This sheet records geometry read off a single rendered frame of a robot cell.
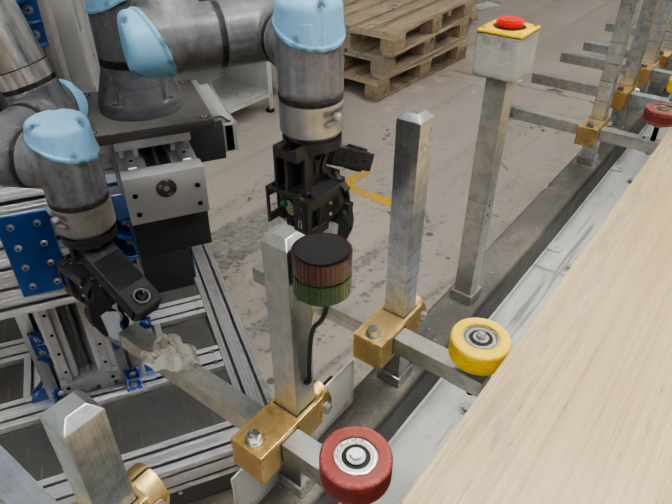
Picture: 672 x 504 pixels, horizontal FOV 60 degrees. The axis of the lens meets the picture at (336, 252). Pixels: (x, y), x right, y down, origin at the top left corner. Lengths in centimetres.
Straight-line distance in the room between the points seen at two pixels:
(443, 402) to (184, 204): 58
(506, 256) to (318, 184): 69
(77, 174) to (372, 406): 56
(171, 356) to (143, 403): 87
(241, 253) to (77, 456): 206
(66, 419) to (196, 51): 41
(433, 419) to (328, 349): 102
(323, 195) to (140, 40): 26
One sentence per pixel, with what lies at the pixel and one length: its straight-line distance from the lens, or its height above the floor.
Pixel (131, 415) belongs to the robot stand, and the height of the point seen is 21.
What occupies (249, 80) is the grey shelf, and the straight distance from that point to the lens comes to 395.
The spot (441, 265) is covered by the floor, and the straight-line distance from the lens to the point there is 246.
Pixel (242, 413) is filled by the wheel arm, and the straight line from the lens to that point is 77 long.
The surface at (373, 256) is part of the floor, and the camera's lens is 248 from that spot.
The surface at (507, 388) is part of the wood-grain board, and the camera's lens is 77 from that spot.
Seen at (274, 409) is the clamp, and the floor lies 87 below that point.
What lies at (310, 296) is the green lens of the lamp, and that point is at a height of 109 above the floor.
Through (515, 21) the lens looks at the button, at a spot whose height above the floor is 123.
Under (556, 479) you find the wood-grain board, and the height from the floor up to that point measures 90.
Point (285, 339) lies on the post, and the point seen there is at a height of 99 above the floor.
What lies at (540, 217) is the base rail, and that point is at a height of 70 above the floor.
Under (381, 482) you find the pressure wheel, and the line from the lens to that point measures 66.
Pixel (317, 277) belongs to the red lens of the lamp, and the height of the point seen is 111.
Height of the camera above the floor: 146
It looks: 36 degrees down
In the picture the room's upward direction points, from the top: straight up
